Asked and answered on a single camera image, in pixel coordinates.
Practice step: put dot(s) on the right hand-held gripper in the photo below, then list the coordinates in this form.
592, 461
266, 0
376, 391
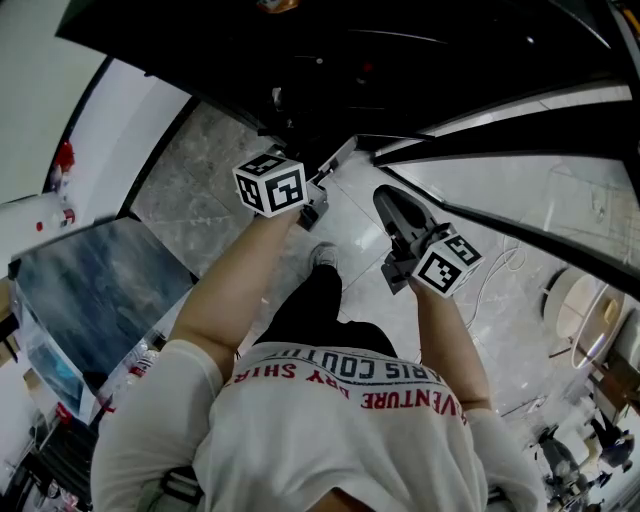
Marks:
440, 267

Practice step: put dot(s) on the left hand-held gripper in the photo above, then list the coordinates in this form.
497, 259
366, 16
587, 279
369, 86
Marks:
280, 190

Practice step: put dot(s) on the black cabinet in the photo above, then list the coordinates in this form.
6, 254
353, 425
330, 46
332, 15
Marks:
375, 65

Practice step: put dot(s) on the person's right forearm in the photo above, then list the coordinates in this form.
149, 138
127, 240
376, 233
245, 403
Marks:
450, 350

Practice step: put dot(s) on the person's left forearm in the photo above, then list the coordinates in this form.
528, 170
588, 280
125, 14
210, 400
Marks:
230, 295

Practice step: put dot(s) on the grey shoe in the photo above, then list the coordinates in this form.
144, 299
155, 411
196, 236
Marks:
323, 254

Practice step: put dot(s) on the black trousers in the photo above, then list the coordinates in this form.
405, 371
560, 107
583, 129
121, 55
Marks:
325, 310

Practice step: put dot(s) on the round white lidded bin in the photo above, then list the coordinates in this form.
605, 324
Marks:
600, 330

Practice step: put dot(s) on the white printed shirt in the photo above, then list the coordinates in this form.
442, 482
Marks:
325, 450

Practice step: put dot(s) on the red small object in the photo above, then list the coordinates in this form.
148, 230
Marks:
65, 154

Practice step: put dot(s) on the small bottle red label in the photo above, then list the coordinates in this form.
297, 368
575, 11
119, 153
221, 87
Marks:
68, 216

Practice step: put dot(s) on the clear acrylic box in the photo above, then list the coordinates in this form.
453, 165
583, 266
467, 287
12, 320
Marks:
95, 290

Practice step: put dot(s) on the clear water bottle red label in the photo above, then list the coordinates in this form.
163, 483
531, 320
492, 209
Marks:
107, 405
145, 362

